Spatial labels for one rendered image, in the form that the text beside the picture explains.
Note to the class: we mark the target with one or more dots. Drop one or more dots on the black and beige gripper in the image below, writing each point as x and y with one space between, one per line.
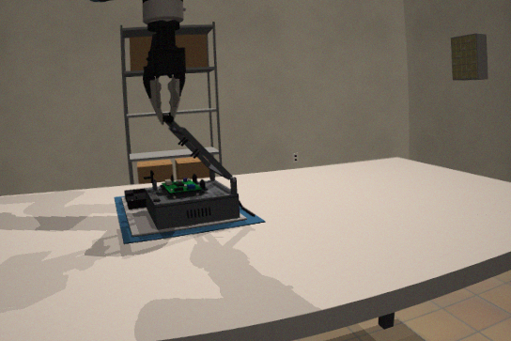
167 62

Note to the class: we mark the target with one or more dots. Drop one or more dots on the green circuit board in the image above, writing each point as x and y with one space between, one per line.
183 187

